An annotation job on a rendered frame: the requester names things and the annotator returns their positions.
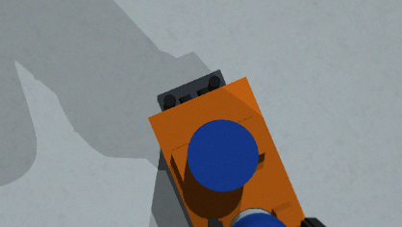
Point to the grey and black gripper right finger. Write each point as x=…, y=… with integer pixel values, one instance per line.
x=311, y=222

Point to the blue cylinder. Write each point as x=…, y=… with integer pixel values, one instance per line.
x=259, y=220
x=222, y=155

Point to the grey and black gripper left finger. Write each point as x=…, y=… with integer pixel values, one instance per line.
x=213, y=222

